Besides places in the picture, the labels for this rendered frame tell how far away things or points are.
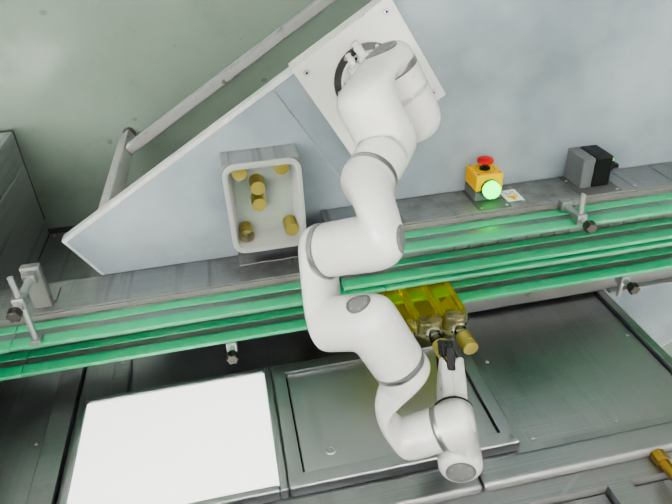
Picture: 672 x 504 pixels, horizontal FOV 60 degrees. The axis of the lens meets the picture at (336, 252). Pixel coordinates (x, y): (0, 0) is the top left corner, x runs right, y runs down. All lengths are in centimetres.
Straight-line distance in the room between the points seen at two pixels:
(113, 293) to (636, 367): 124
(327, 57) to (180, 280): 61
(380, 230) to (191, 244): 77
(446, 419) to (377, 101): 51
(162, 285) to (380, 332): 74
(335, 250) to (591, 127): 97
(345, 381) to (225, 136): 62
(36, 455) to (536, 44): 143
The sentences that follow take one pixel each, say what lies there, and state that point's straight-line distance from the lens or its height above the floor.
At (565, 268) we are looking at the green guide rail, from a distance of 163.
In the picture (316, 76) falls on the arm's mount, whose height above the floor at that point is 81.
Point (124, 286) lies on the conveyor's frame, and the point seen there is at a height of 82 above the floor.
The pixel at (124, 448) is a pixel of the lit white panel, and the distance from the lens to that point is 135.
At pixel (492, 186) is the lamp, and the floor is 85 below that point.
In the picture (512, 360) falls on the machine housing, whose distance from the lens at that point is 151.
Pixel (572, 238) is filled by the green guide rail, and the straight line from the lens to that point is 158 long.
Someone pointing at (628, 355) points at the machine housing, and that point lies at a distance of 161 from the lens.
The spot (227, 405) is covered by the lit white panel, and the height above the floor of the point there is 108.
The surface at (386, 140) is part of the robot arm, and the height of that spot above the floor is 121.
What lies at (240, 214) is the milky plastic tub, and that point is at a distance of 142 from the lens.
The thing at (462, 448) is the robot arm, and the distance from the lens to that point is 102.
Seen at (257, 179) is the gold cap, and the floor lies 80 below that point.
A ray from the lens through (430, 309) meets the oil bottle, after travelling 133.
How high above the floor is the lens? 202
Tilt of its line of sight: 56 degrees down
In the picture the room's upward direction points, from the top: 159 degrees clockwise
